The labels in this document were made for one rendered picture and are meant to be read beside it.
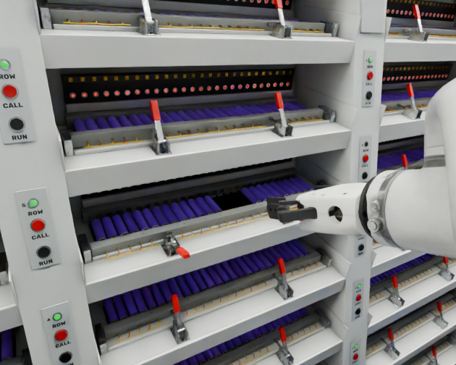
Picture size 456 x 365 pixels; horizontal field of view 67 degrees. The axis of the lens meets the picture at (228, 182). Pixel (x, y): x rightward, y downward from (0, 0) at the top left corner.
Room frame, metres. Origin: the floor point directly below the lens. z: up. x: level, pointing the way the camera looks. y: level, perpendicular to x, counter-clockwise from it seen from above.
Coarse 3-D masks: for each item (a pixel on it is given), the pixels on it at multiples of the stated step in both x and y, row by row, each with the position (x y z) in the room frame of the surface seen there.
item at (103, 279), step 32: (128, 192) 0.72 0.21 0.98; (160, 192) 0.75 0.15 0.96; (256, 224) 0.70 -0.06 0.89; (288, 224) 0.71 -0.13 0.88; (128, 256) 0.58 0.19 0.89; (160, 256) 0.58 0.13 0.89; (192, 256) 0.60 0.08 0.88; (224, 256) 0.64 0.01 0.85; (96, 288) 0.52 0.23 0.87; (128, 288) 0.55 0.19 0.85
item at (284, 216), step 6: (282, 210) 0.42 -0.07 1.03; (288, 210) 0.41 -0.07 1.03; (294, 210) 0.40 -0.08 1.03; (300, 210) 0.40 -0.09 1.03; (306, 210) 0.40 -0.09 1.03; (312, 210) 0.40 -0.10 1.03; (282, 216) 0.40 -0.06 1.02; (288, 216) 0.40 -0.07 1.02; (294, 216) 0.40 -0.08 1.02; (300, 216) 0.40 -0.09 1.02; (306, 216) 0.40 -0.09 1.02; (312, 216) 0.40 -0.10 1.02
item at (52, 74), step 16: (432, 0) 1.24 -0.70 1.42; (448, 0) 1.29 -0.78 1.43; (272, 16) 0.94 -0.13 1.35; (256, 64) 0.91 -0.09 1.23; (272, 64) 0.93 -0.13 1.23; (288, 64) 0.96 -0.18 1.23; (384, 64) 1.14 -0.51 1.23; (400, 64) 1.18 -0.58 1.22; (416, 64) 1.22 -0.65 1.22; (48, 80) 0.69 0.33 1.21; (288, 96) 0.96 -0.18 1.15; (64, 112) 0.69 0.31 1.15; (80, 208) 0.69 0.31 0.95
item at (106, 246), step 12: (252, 204) 0.73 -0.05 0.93; (264, 204) 0.74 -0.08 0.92; (204, 216) 0.68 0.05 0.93; (216, 216) 0.68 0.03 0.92; (228, 216) 0.69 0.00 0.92; (240, 216) 0.71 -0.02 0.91; (252, 216) 0.71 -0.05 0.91; (156, 228) 0.63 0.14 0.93; (168, 228) 0.63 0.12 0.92; (180, 228) 0.64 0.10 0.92; (192, 228) 0.65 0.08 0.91; (108, 240) 0.58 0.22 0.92; (120, 240) 0.58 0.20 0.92; (132, 240) 0.59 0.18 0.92; (144, 240) 0.60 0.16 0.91; (96, 252) 0.56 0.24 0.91; (108, 252) 0.57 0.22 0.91; (132, 252) 0.58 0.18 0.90
